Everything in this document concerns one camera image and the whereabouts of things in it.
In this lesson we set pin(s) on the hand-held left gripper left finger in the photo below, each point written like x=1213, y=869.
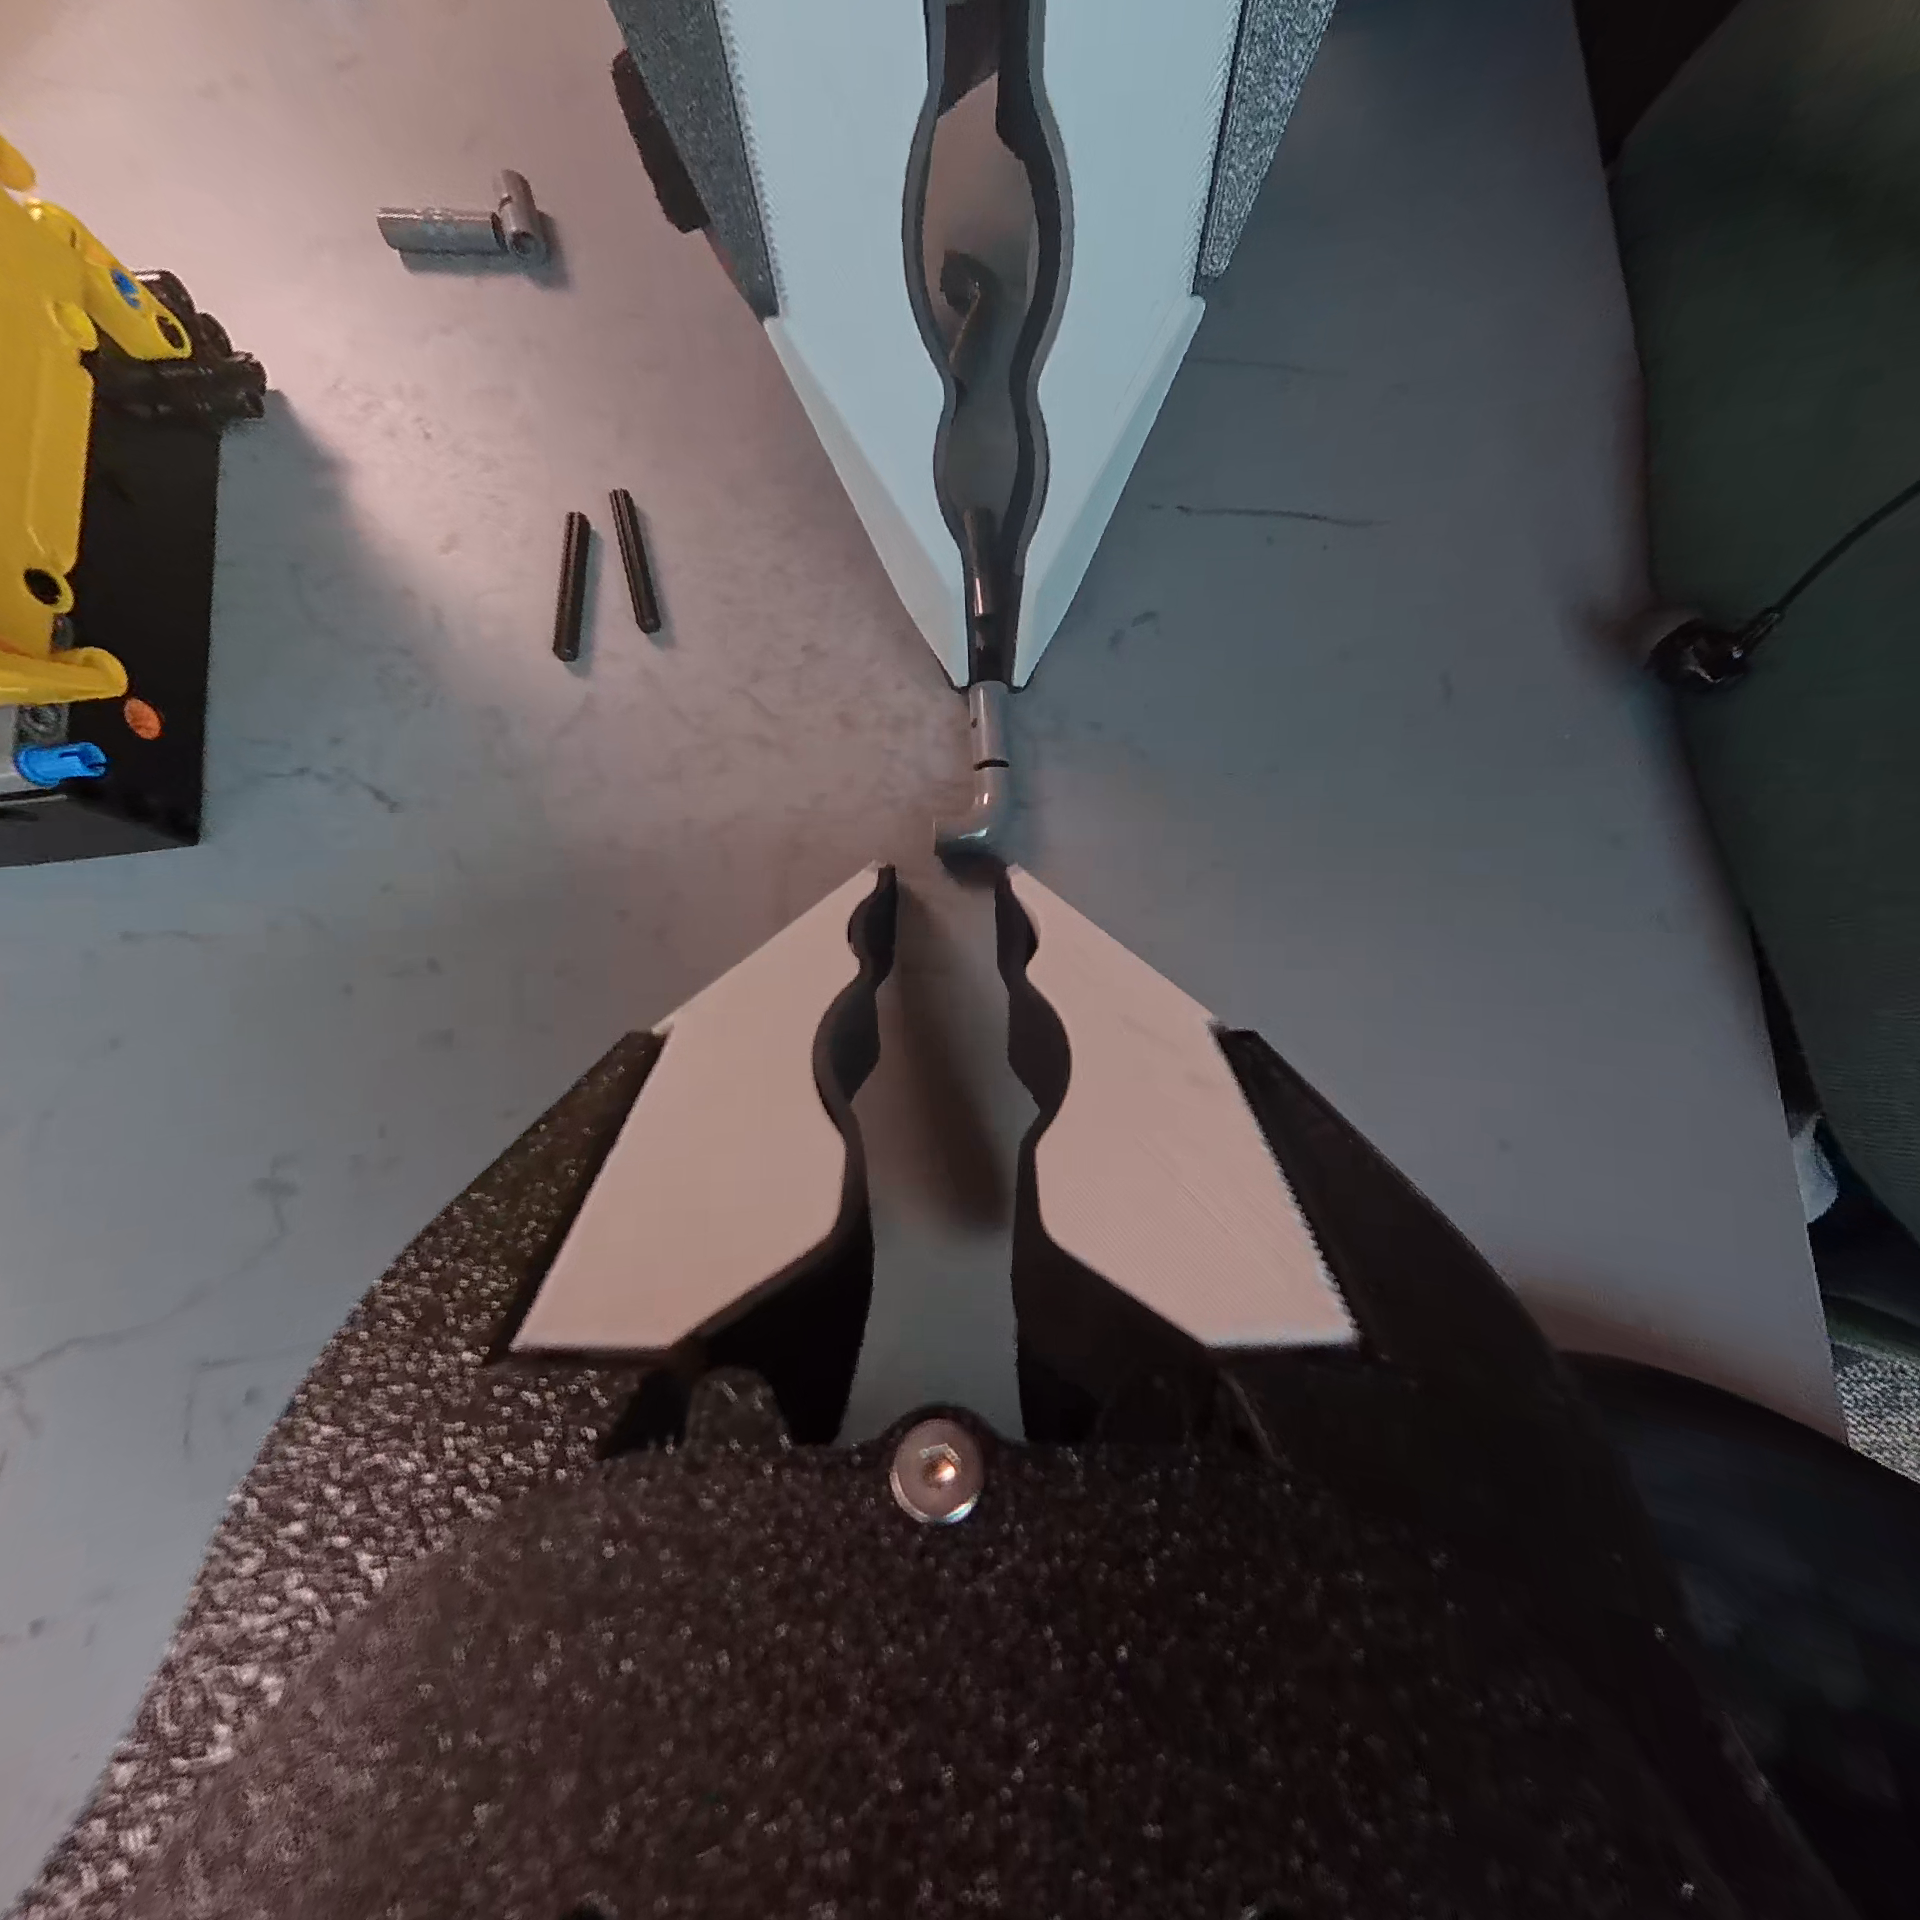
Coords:
x=691, y=1200

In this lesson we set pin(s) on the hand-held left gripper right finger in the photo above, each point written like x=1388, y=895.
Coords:
x=1184, y=1200

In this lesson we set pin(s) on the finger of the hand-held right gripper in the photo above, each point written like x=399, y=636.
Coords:
x=1140, y=224
x=825, y=224

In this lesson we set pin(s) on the grey curved lego connector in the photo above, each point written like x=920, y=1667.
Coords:
x=961, y=283
x=971, y=821

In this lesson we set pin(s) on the yellow lego robot model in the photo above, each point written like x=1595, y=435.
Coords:
x=59, y=451

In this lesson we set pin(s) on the white crumpled tissue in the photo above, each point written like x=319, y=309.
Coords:
x=1817, y=1179

